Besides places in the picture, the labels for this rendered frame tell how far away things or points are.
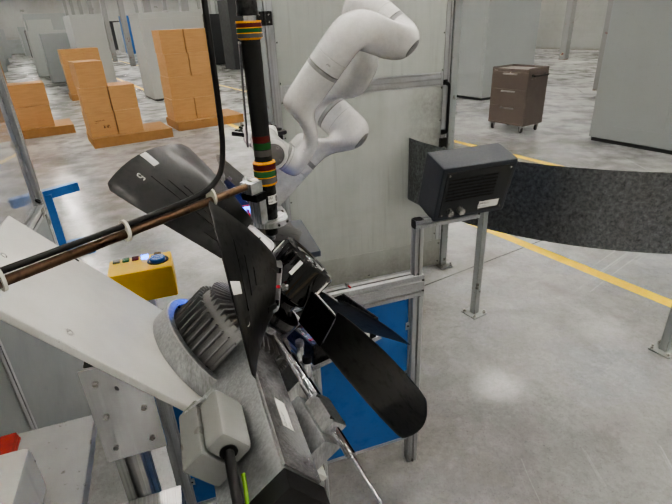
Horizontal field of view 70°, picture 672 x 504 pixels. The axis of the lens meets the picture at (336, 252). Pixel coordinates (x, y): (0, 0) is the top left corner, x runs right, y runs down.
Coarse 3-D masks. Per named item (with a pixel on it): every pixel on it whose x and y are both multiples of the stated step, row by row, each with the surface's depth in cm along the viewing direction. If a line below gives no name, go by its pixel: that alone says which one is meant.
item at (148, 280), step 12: (168, 252) 133; (120, 264) 128; (132, 264) 127; (144, 264) 127; (156, 264) 127; (168, 264) 126; (108, 276) 122; (120, 276) 122; (132, 276) 123; (144, 276) 124; (156, 276) 126; (168, 276) 127; (132, 288) 125; (144, 288) 126; (156, 288) 127; (168, 288) 128
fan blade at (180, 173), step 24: (120, 168) 82; (144, 168) 85; (168, 168) 88; (192, 168) 92; (120, 192) 79; (144, 192) 82; (168, 192) 85; (192, 192) 88; (216, 192) 91; (192, 216) 86; (240, 216) 91; (192, 240) 84; (216, 240) 86
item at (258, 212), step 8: (240, 184) 89; (248, 184) 88; (256, 184) 89; (248, 192) 89; (256, 192) 89; (264, 192) 90; (248, 200) 90; (256, 200) 89; (264, 200) 92; (256, 208) 92; (264, 208) 92; (256, 216) 93; (264, 216) 93; (280, 216) 96; (256, 224) 94; (264, 224) 93; (272, 224) 93; (280, 224) 94
